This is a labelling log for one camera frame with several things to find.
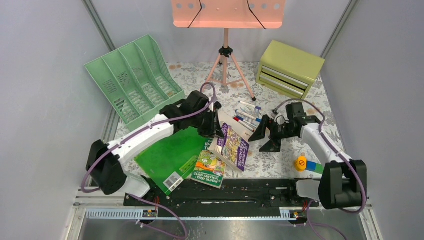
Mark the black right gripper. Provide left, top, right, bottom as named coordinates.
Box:
left=248, top=114, right=297, bottom=153

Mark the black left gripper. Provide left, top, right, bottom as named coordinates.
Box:
left=191, top=109, right=225, bottom=140

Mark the purple 52-storey treehouse book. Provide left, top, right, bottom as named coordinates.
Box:
left=208, top=122, right=250, bottom=172

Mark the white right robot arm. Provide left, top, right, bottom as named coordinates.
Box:
left=249, top=98, right=367, bottom=214

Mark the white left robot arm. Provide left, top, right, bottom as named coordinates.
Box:
left=81, top=90, right=223, bottom=206

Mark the floral table mat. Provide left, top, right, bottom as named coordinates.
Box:
left=114, top=61, right=354, bottom=180

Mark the white sketch pad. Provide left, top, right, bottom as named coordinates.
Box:
left=218, top=112, right=254, bottom=142

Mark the red whiteboard marker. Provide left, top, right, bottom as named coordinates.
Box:
left=233, top=116, right=255, bottom=132

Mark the dark blue whiteboard marker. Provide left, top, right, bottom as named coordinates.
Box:
left=235, top=115, right=258, bottom=129

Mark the blue cap whiteboard marker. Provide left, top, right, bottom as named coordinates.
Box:
left=238, top=101, right=262, bottom=110

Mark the yellow blue green toy block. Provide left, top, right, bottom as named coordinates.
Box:
left=294, top=155, right=324, bottom=175

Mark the green plastic folder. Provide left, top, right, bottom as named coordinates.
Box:
left=134, top=127, right=212, bottom=196

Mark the yellow-green drawer cabinet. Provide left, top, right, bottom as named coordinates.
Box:
left=256, top=40, right=325, bottom=99

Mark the green plastic file organizer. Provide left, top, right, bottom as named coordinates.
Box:
left=85, top=34, right=185, bottom=131

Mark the pink music stand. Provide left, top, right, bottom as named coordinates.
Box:
left=171, top=0, right=286, bottom=101

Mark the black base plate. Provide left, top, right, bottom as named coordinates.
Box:
left=123, top=178, right=309, bottom=215

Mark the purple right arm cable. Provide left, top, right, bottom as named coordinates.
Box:
left=273, top=98, right=368, bottom=240

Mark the grey cable duct rail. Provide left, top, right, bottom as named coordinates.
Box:
left=85, top=207, right=298, bottom=221

